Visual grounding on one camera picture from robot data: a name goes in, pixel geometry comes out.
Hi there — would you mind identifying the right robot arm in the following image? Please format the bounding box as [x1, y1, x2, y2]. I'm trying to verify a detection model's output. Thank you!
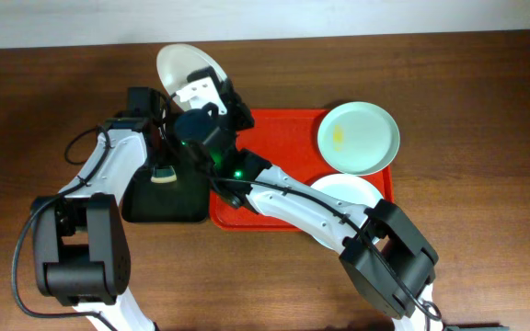
[174, 66, 444, 330]

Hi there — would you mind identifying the white plate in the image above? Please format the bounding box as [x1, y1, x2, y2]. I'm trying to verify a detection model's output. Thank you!
[156, 43, 227, 105]

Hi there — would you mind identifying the red plastic tray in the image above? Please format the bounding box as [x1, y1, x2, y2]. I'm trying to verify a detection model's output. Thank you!
[208, 108, 395, 233]

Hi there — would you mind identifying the light blue plate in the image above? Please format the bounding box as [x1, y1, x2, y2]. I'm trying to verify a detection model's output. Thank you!
[309, 173, 385, 252]

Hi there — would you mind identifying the mint green plate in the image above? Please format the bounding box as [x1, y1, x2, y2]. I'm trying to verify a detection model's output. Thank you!
[317, 101, 400, 176]

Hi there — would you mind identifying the black plastic tray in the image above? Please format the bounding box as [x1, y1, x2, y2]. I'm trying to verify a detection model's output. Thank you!
[121, 112, 214, 224]

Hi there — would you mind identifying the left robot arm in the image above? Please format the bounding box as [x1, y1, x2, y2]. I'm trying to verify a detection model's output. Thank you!
[30, 107, 164, 330]

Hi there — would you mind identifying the green and yellow sponge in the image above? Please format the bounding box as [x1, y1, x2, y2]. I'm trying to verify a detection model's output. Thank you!
[150, 165, 177, 184]

